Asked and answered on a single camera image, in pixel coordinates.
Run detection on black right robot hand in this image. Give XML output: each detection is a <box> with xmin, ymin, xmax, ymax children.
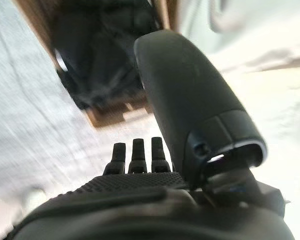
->
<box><xmin>4</xmin><ymin>29</ymin><xmax>296</xmax><ymax>240</ymax></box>

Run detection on black garment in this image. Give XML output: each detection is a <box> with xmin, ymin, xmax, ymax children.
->
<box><xmin>49</xmin><ymin>0</ymin><xmax>161</xmax><ymax>111</ymax></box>

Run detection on brown wicker basket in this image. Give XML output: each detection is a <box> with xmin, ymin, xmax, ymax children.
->
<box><xmin>12</xmin><ymin>0</ymin><xmax>183</xmax><ymax>128</ymax></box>

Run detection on grey striped area rug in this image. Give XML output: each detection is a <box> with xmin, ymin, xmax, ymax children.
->
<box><xmin>0</xmin><ymin>0</ymin><xmax>151</xmax><ymax>201</ymax></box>

